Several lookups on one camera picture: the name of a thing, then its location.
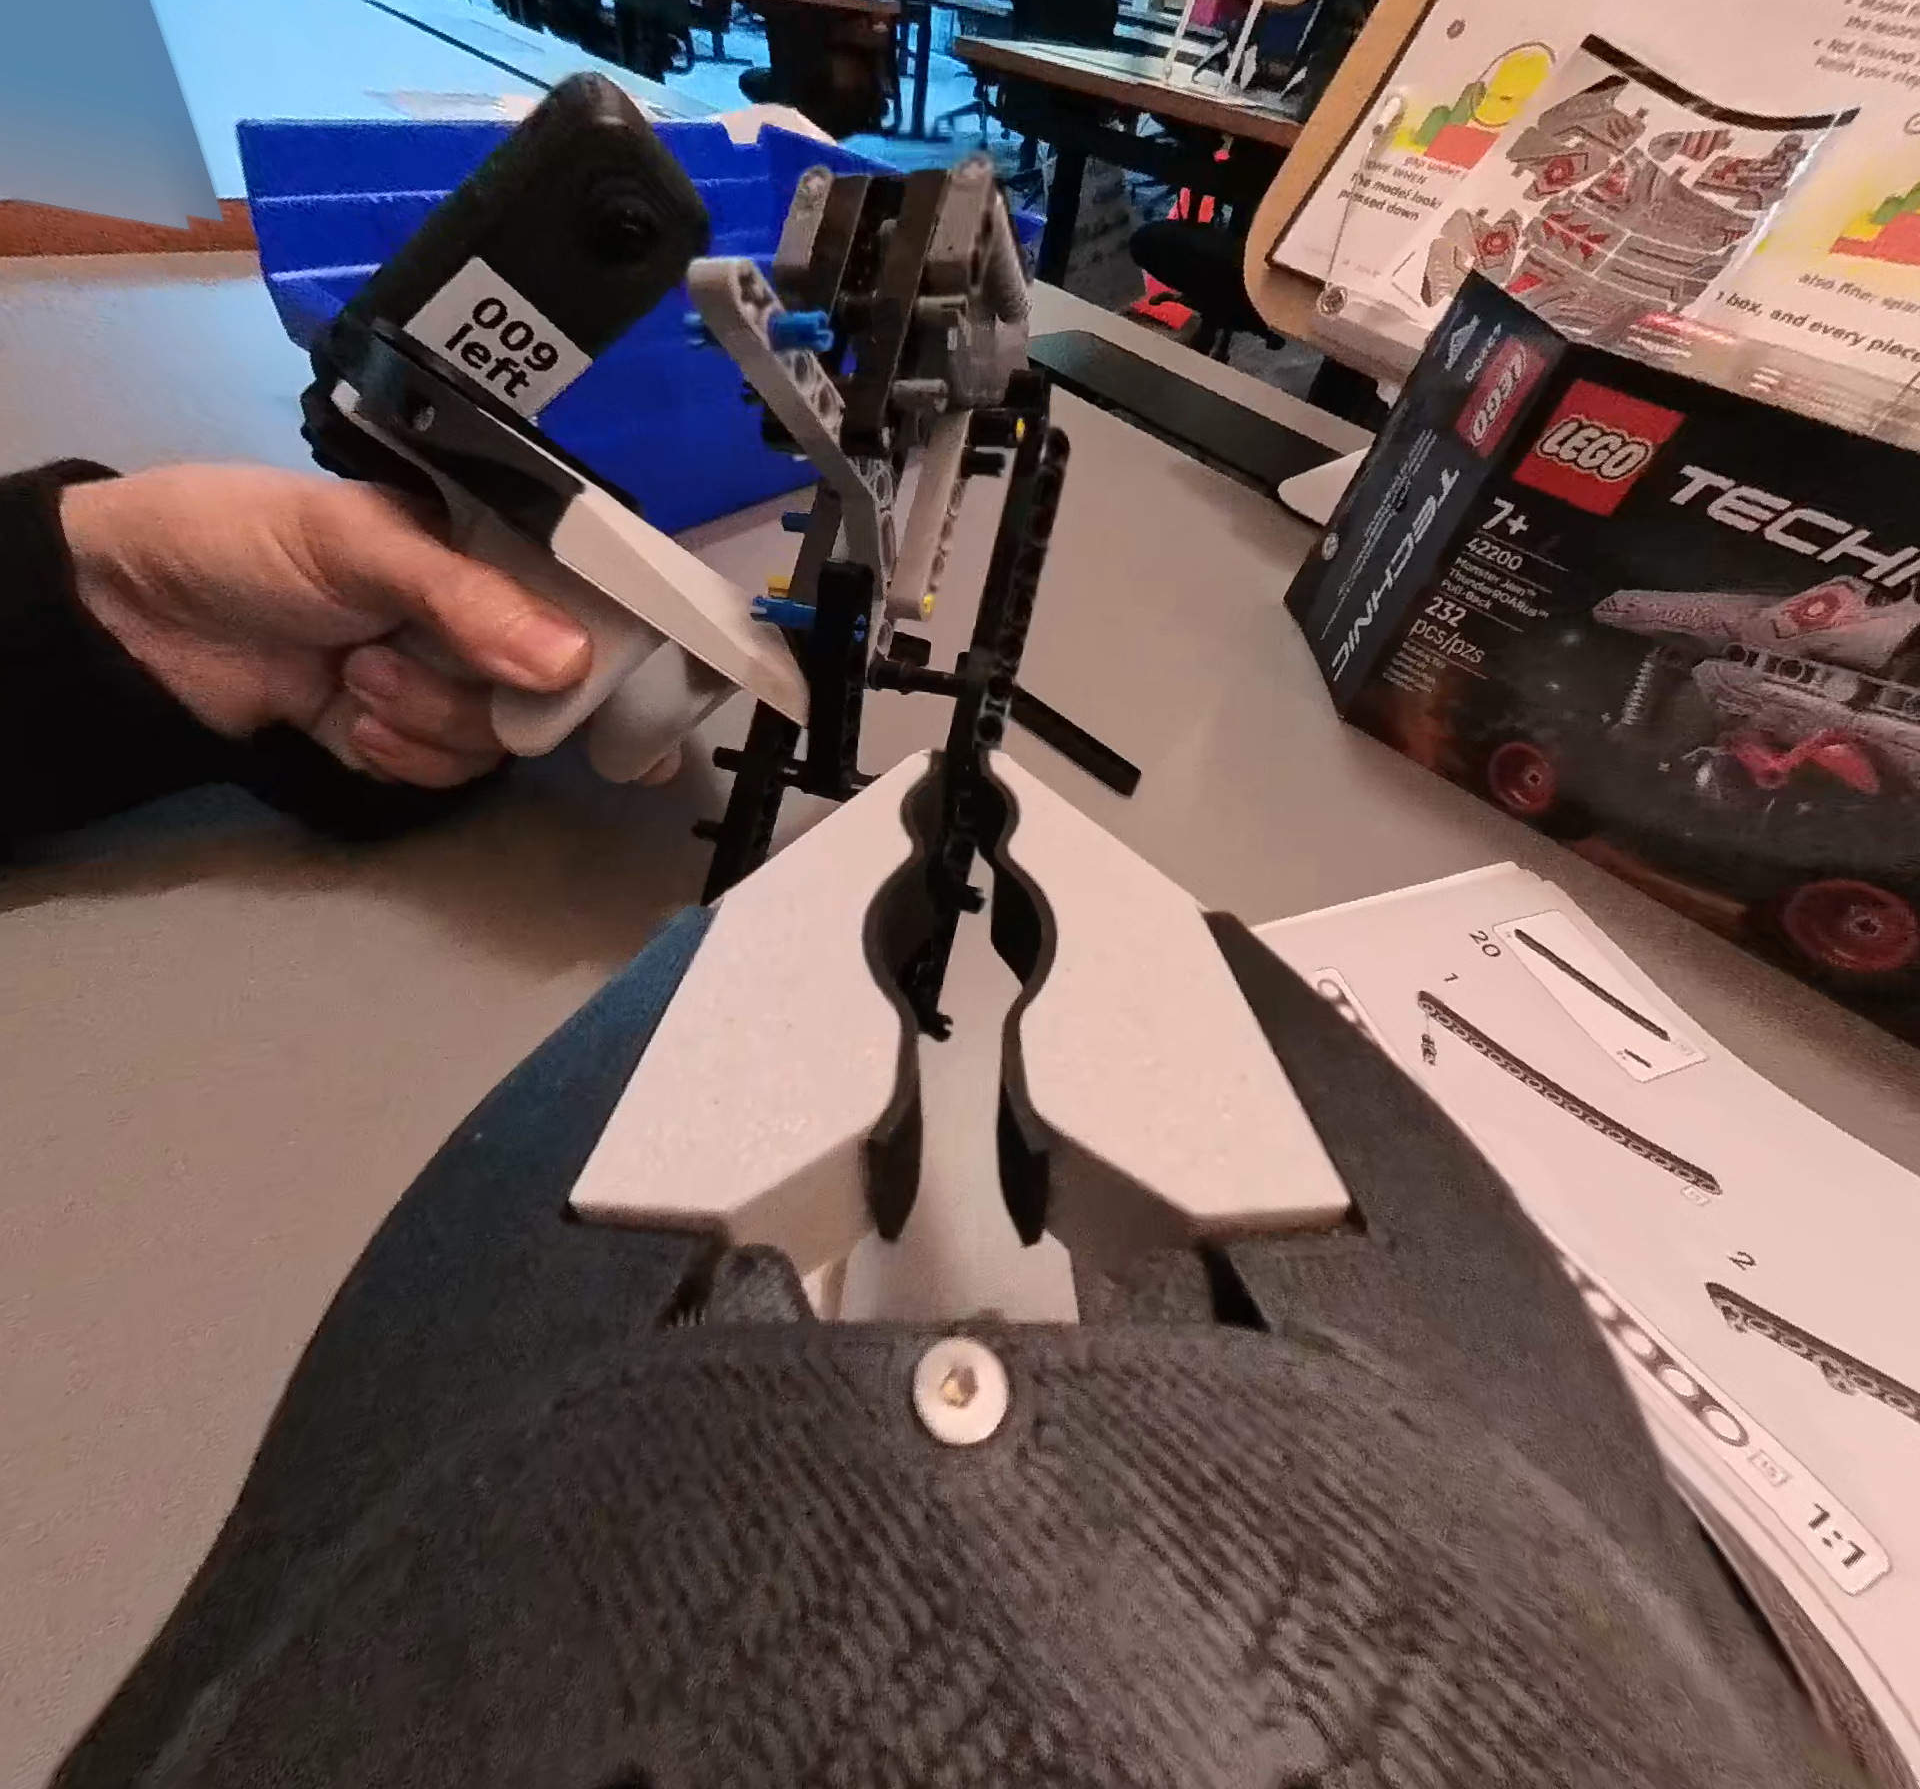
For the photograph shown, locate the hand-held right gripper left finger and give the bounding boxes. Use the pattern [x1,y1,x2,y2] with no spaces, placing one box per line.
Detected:
[570,750,939,1288]

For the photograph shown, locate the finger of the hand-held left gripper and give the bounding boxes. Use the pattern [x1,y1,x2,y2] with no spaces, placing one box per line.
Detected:
[553,484,811,729]

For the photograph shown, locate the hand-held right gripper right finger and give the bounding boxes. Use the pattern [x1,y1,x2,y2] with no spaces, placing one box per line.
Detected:
[983,750,1351,1310]

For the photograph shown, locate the grey black toy brick chassis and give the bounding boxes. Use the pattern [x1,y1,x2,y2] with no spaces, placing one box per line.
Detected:
[686,154,1053,906]

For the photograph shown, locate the person's left forearm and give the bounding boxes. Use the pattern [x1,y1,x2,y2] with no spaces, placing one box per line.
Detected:
[0,457,496,867]

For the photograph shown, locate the person's left hand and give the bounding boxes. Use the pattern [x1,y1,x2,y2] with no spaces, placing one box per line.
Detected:
[59,461,592,784]

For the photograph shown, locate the blue parts bin with tag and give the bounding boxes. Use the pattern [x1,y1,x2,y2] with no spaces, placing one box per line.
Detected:
[237,116,1045,538]

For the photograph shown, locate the white instruction booklet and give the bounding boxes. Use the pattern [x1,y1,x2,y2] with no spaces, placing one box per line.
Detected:
[1253,861,1920,1789]

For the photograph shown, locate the white stand base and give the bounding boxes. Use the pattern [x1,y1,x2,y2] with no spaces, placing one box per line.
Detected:
[1281,444,1373,532]

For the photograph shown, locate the brown background table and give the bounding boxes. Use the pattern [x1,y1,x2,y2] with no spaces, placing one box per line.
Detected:
[952,30,1306,282]

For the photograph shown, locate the black toy set box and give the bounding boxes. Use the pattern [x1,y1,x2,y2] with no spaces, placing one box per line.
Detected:
[1285,274,1920,1046]

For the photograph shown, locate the clear acrylic sign holder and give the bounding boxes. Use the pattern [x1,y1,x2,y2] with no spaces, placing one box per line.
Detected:
[1169,0,1269,96]

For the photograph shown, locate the instruction poster on board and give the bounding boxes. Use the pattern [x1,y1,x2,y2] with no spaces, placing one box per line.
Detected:
[1243,0,1920,456]

